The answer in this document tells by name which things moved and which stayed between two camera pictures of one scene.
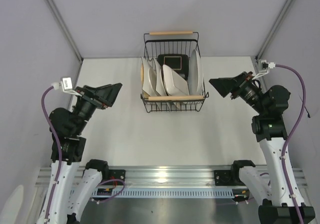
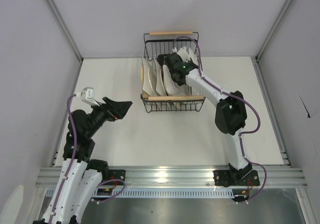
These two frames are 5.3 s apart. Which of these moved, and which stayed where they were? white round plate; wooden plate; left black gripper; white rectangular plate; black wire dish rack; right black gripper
Moved: right black gripper; left black gripper
Stayed: white round plate; wooden plate; white rectangular plate; black wire dish rack
